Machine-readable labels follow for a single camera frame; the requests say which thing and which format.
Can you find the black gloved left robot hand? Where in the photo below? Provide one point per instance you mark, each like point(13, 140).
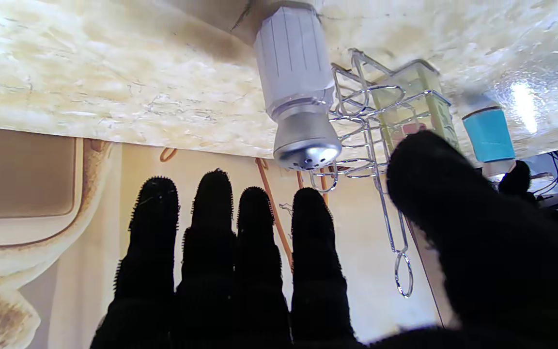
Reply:
point(519, 177)

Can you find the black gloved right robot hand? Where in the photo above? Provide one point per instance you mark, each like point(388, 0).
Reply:
point(492, 252)

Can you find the teal shaker with silver cap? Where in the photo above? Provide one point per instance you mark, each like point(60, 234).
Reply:
point(489, 135)

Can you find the clear olive oil bottle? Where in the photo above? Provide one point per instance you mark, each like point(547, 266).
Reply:
point(405, 104)

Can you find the white shaker with silver cap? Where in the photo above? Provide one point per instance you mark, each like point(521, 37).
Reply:
point(293, 68)

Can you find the tripod floor lamp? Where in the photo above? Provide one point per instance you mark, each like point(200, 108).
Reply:
point(271, 203)

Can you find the beige sofa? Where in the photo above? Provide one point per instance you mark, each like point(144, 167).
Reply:
point(27, 237)

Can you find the plain tan cushion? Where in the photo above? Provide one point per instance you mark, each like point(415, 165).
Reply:
point(17, 169)

